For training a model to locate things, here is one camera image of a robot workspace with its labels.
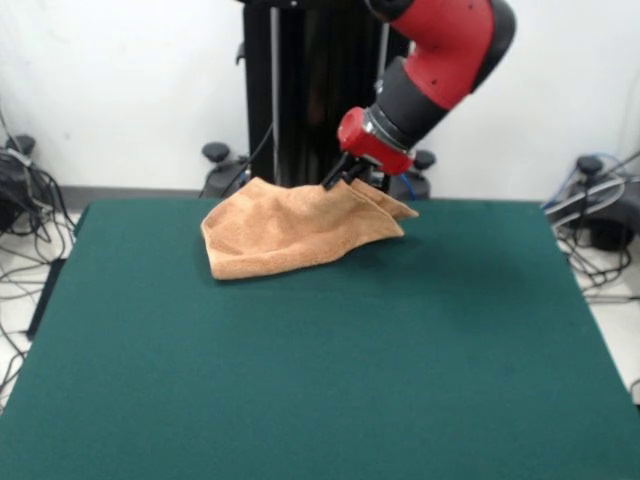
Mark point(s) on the dark grey stand base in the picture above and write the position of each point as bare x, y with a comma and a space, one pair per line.
607, 220
12, 195

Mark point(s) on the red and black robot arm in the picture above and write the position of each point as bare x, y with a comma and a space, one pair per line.
440, 65

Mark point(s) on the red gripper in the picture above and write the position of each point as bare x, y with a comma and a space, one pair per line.
370, 142

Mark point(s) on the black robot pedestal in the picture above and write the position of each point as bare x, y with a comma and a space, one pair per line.
310, 100

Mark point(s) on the dark green table cloth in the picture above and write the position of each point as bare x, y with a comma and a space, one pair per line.
300, 375

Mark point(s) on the tan terry towel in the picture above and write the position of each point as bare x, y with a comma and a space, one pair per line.
280, 230

